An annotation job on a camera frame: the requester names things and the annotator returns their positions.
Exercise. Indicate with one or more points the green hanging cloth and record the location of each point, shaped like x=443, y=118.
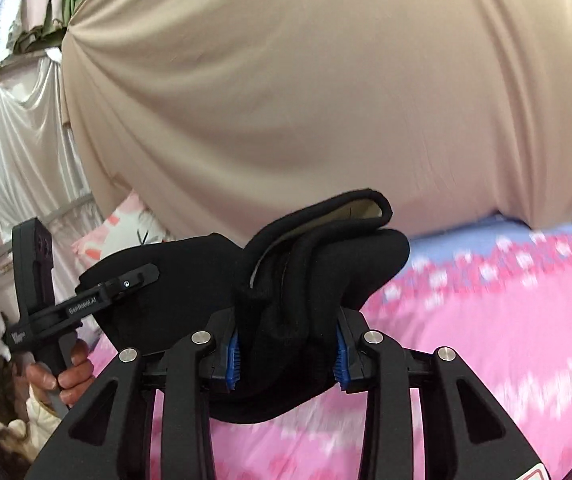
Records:
x=72, y=0

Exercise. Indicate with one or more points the pink floral blanket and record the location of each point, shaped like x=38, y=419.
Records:
x=466, y=335

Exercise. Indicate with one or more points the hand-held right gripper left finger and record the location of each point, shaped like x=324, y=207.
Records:
x=233, y=362

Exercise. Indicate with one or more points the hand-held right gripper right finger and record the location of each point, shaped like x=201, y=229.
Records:
x=341, y=367

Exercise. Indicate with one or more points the brown patterned cloth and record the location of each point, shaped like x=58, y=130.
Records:
x=0, y=410

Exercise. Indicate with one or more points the black pants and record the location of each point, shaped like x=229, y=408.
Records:
x=286, y=285

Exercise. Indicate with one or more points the person's left hand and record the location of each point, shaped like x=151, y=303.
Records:
x=73, y=372

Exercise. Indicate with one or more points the pale pink hanging cloth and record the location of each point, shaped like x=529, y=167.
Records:
x=40, y=10

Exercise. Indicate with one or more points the pink floral pillow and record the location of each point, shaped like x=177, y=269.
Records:
x=115, y=227

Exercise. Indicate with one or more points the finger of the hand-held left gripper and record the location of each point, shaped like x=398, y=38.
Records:
x=130, y=278

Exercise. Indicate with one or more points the white satin curtain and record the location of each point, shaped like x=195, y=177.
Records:
x=15, y=135

